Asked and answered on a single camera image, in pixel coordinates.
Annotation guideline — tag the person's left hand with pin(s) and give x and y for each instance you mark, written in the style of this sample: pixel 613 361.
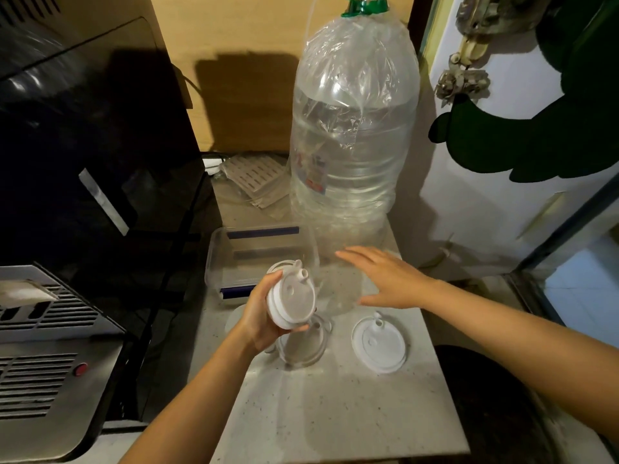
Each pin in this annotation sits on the person's left hand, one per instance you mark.
pixel 254 323

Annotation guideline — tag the person's right hand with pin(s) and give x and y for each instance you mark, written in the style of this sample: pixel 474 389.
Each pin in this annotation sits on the person's right hand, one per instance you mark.
pixel 391 280

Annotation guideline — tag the person's left thumb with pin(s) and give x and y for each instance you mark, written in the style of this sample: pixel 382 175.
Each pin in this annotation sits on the person's left thumb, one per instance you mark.
pixel 294 329

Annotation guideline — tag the person's right thumb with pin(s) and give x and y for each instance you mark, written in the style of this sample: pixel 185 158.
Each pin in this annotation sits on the person's right thumb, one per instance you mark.
pixel 375 299

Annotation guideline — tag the white spouted lid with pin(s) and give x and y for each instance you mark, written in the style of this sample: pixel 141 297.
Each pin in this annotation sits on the white spouted lid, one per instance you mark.
pixel 292 294
pixel 379 344

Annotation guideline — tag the person's right forearm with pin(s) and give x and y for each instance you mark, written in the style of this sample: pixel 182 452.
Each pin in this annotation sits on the person's right forearm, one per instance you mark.
pixel 527 352

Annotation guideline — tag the person's left forearm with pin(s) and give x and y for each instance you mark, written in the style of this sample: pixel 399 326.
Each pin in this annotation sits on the person's left forearm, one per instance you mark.
pixel 193 405

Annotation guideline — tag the clear plastic cup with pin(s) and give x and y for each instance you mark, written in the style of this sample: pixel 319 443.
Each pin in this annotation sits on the clear plastic cup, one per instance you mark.
pixel 304 345

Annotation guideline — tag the clear container with blue clips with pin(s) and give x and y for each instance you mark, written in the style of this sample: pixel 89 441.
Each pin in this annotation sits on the clear container with blue clips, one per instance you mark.
pixel 251 256

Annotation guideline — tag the white perforated tray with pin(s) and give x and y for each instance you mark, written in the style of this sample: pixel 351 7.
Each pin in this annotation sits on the white perforated tray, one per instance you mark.
pixel 256 177

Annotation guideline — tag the large clear water bottle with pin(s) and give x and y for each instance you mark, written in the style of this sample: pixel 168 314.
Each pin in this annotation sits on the large clear water bottle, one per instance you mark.
pixel 353 125

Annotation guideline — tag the silver vented appliance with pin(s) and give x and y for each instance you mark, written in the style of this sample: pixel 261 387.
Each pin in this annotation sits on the silver vented appliance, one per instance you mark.
pixel 43 372

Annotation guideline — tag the black glossy appliance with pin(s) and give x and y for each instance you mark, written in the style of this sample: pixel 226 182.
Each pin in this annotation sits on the black glossy appliance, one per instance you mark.
pixel 87 164

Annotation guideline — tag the hanging metal ornament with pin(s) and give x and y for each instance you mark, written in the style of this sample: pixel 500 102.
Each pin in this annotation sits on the hanging metal ornament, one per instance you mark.
pixel 476 48

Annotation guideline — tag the green bottle cap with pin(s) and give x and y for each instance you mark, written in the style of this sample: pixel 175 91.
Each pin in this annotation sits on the green bottle cap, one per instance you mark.
pixel 365 5

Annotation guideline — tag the green wall sticker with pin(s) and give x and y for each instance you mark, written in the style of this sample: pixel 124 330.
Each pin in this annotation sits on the green wall sticker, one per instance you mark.
pixel 556 130

